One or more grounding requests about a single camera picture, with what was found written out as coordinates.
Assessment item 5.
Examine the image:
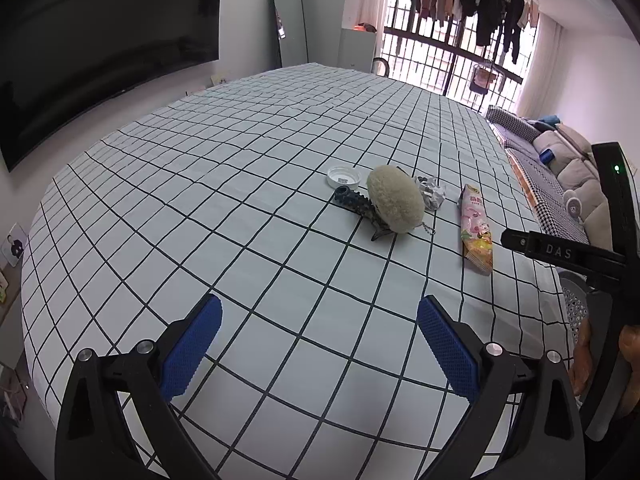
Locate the silver foil wrapper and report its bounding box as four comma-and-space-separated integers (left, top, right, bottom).
414, 176, 447, 212

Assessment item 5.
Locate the beige round plush toy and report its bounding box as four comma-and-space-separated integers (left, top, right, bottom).
366, 164, 425, 233

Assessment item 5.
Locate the black curved television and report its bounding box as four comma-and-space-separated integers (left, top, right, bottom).
0, 0, 223, 173

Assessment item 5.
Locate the pink snack packet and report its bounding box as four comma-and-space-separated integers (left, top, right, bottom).
457, 183, 494, 277

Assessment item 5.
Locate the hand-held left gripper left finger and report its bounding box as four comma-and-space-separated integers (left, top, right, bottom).
54, 294, 223, 480

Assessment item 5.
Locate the white cabinet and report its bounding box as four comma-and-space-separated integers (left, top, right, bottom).
337, 27, 377, 73

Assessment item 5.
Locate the black hair clip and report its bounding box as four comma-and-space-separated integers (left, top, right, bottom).
334, 186, 396, 242

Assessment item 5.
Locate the leaning floor mirror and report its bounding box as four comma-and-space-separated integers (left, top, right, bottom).
270, 0, 309, 68

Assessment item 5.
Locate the white curtain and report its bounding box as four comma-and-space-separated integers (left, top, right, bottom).
515, 10, 561, 121

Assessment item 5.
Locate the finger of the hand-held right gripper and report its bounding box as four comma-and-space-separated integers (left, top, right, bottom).
500, 227, 543, 262

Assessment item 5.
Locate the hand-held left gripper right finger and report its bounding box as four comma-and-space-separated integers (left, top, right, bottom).
416, 295, 586, 480

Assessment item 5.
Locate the row of hanging clothes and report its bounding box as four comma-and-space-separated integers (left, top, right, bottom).
412, 0, 543, 66

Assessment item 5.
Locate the person's right hand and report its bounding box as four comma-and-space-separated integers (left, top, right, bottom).
571, 316, 640, 418

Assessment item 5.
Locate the white card with dark figure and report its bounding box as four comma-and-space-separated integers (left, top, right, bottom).
0, 224, 28, 266

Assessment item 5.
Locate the black window grille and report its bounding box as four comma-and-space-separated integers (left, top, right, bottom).
377, 0, 538, 113

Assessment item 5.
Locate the black garment stand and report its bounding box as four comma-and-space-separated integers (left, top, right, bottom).
467, 57, 506, 106

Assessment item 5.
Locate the white round lid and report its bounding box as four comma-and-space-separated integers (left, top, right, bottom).
326, 166, 362, 191

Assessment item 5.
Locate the grey sofa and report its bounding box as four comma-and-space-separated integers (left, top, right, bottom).
485, 105, 640, 256

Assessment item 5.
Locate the pink hanging garment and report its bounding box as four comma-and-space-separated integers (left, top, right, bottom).
472, 67, 498, 93

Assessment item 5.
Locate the grey perforated plastic basket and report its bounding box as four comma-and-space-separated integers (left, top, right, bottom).
557, 270, 616, 361

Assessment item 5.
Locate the white round plush toy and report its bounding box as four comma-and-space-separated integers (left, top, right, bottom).
562, 187, 588, 221

